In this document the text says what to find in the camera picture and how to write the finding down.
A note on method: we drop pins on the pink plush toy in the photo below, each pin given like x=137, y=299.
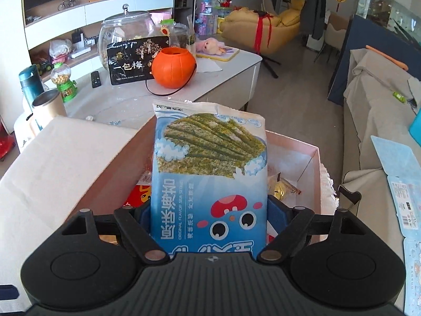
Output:
x=210, y=46

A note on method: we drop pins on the red vase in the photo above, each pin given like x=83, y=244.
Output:
x=7, y=141

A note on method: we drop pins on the teal thermos bottle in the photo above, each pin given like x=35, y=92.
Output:
x=31, y=84

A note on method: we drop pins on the blue seaweed snack bag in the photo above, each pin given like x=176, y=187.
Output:
x=209, y=190

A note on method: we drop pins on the teal toy device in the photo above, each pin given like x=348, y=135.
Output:
x=415, y=128

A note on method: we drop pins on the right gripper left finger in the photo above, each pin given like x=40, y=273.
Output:
x=134, y=225

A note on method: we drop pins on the fish tank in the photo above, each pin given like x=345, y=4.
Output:
x=392, y=16

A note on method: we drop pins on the white table cloth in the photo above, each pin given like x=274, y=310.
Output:
x=43, y=186

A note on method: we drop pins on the orange pumpkin bucket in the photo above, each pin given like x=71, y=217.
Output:
x=173, y=67

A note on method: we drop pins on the coat rack with clothes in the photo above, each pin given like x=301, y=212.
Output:
x=312, y=18

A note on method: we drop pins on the pink rectangular box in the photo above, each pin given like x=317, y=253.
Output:
x=297, y=161

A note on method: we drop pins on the red spicy snack packet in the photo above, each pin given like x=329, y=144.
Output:
x=141, y=192

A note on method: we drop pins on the large glass jar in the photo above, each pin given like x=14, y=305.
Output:
x=125, y=26

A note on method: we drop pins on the light blue cartoon card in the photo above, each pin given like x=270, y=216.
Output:
x=403, y=175

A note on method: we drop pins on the yellow rice cracker pack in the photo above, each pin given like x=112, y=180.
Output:
x=281, y=188

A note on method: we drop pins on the black plum gift box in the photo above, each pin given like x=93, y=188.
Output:
x=131, y=60

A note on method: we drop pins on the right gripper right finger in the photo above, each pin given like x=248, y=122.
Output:
x=292, y=226

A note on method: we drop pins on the white coffee table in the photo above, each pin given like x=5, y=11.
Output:
x=130, y=105

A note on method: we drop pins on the grey covered sofa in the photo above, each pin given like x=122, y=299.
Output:
x=381, y=99

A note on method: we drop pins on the black remote control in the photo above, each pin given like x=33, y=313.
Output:
x=95, y=79

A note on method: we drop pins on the yellow sofa chair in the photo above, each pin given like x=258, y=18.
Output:
x=261, y=31

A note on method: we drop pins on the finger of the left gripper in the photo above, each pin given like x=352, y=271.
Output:
x=8, y=293

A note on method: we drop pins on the metal cup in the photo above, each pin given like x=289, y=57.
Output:
x=47, y=106

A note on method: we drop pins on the green gumball machine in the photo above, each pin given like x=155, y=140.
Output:
x=61, y=77

